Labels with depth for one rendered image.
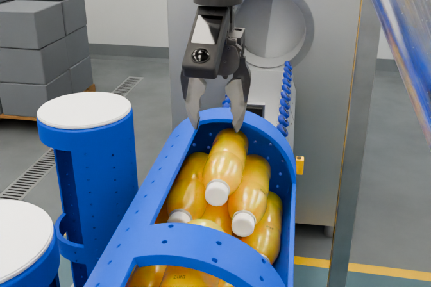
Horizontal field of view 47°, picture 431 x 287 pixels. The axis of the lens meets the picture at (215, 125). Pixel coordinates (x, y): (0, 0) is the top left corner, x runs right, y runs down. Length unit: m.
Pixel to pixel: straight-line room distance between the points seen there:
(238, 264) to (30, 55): 3.26
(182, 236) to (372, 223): 2.34
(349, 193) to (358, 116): 0.27
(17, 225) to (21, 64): 2.83
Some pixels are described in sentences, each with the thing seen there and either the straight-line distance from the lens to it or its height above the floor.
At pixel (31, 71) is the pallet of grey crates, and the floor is 0.50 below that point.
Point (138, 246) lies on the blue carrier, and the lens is 0.63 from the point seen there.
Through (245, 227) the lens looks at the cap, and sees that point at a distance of 0.86.
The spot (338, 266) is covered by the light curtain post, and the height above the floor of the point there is 0.43.
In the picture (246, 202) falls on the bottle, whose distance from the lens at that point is 0.88.
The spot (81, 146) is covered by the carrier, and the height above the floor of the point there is 0.97.
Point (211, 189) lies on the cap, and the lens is 0.83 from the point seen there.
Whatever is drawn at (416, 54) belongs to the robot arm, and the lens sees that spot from 0.23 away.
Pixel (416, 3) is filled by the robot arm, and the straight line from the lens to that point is 0.22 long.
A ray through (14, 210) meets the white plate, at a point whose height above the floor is 1.04.
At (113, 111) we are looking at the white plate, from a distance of 1.52.
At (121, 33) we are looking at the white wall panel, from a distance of 5.67.
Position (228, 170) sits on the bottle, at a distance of 0.87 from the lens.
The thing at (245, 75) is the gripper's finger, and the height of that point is 1.38.
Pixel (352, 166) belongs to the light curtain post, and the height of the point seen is 0.84.
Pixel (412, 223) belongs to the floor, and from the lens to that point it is 2.99.
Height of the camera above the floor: 1.61
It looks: 24 degrees down
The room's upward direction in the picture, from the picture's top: straight up
